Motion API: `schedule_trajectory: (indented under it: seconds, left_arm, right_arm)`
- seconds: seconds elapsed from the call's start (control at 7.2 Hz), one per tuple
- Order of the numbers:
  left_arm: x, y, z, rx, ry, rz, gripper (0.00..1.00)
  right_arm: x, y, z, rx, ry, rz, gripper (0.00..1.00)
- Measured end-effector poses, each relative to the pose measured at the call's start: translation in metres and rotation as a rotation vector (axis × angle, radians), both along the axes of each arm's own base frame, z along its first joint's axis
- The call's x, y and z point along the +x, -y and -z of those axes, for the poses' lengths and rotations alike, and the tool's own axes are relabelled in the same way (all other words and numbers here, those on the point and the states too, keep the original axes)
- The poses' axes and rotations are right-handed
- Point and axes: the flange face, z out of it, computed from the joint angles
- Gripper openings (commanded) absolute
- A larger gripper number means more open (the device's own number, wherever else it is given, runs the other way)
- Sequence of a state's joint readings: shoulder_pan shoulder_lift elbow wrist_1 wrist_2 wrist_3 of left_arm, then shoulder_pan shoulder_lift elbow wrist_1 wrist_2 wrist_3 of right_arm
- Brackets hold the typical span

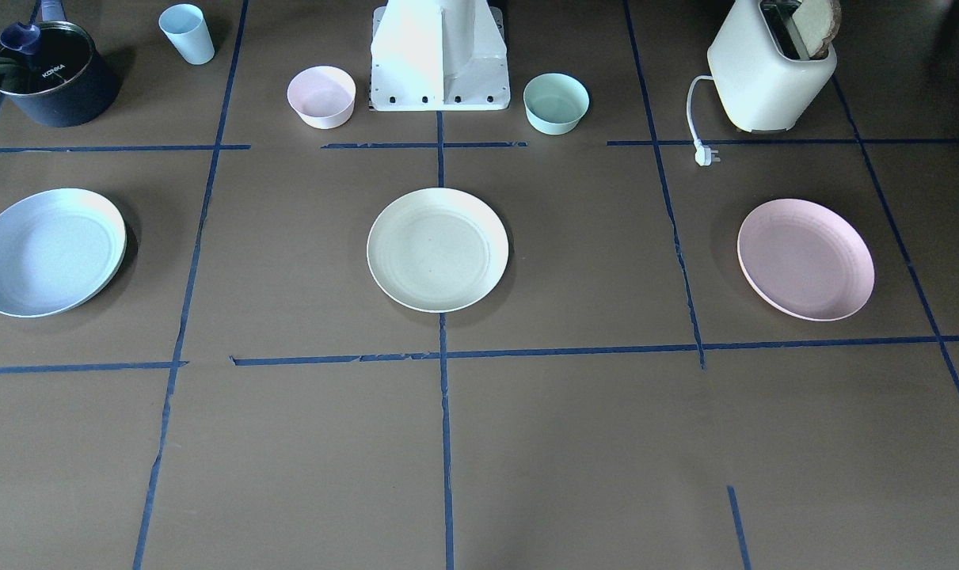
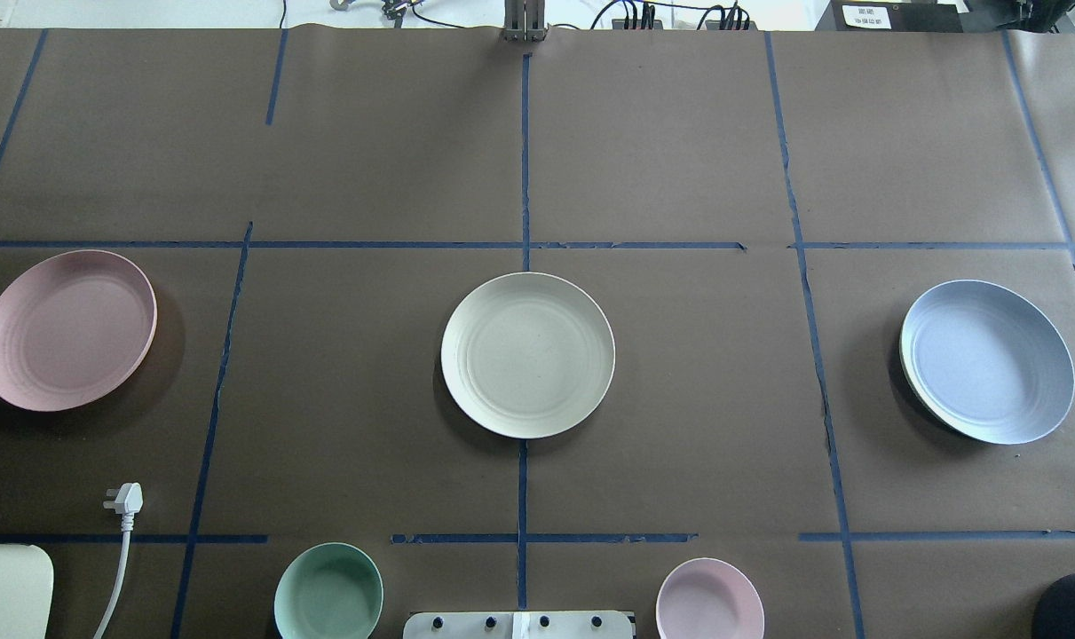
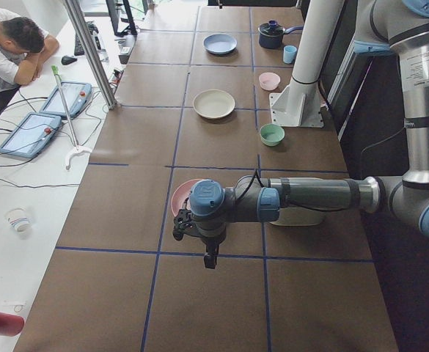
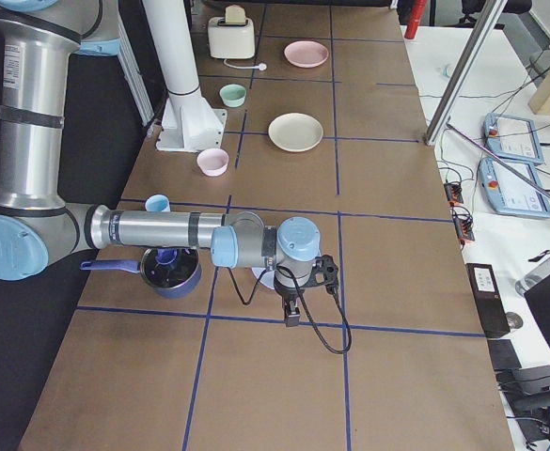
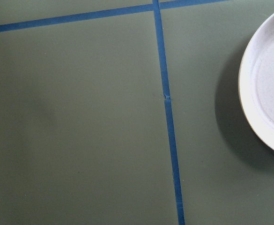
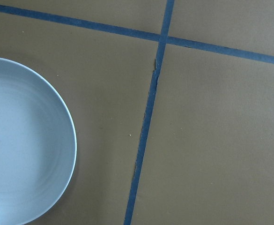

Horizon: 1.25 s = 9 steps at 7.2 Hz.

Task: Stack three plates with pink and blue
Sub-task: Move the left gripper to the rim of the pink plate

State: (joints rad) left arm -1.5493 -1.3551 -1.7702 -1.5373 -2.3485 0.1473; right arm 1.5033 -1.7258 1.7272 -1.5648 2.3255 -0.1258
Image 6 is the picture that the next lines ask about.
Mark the blue plate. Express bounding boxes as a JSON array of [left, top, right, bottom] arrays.
[[0, 58, 77, 225]]

